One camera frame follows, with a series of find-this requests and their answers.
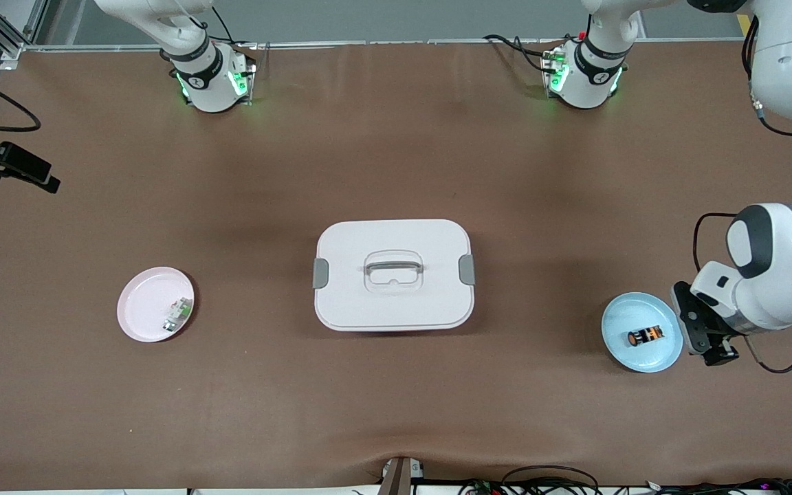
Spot white box lid grey latches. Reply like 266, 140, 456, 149
312, 219, 476, 333

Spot light blue round plate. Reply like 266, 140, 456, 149
600, 291, 684, 374

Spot pink round plate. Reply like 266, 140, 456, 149
116, 266, 196, 344

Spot aluminium frame profile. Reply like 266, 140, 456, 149
0, 0, 46, 59

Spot tangled cable bundle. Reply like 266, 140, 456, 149
458, 476, 792, 495

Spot black cable loop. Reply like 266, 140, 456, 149
501, 465, 601, 495

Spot green white switch module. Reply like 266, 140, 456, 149
162, 298, 194, 333

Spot black right arm base cable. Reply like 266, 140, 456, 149
210, 5, 257, 52

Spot black arm base cable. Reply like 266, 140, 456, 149
483, 33, 551, 73
210, 5, 257, 52

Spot front camera mount bracket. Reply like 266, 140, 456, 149
379, 456, 424, 495

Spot black left arm base cable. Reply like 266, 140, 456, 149
483, 33, 551, 73

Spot grey table edge rail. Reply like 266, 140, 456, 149
21, 38, 747, 52

